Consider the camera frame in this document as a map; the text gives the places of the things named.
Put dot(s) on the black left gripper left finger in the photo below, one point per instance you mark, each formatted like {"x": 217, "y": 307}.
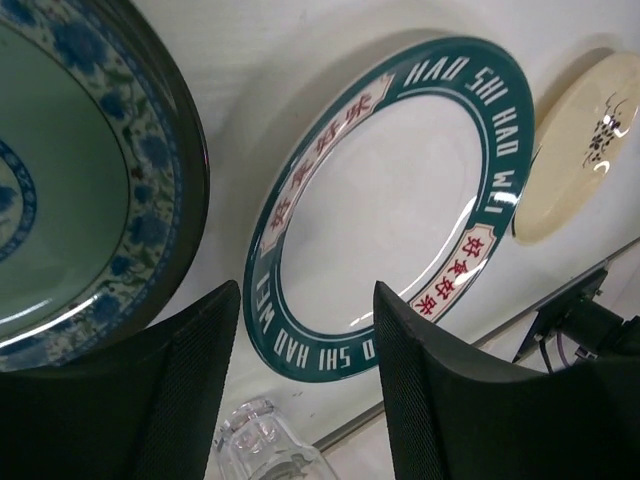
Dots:
{"x": 142, "y": 408}

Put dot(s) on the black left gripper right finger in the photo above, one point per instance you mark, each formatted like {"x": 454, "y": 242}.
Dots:
{"x": 456, "y": 412}

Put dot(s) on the blue floral green dish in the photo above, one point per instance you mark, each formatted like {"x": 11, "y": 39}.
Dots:
{"x": 104, "y": 178}

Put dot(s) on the clear plastic cup on table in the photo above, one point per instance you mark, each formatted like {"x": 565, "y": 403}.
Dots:
{"x": 256, "y": 442}

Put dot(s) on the beige dish with dark spot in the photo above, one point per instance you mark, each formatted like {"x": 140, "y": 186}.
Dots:
{"x": 577, "y": 144}

